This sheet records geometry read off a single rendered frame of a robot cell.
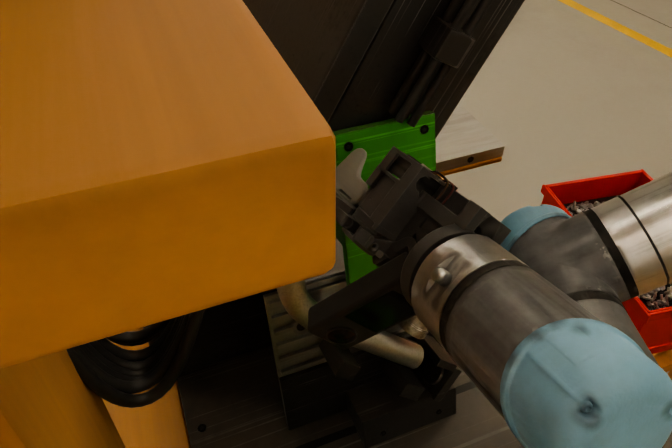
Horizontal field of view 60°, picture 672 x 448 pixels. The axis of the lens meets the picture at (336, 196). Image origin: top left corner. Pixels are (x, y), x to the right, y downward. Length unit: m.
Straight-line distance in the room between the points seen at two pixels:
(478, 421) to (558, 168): 2.10
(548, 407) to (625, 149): 2.80
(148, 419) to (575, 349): 0.65
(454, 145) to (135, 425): 0.57
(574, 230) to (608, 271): 0.04
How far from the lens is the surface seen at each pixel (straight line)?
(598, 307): 0.44
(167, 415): 0.85
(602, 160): 2.95
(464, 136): 0.85
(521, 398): 0.32
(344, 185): 0.52
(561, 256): 0.47
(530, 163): 2.81
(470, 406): 0.83
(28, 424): 0.33
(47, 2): 0.18
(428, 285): 0.38
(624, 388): 0.30
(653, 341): 1.06
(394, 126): 0.61
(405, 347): 0.71
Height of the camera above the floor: 1.60
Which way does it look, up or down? 40 degrees down
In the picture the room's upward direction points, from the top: straight up
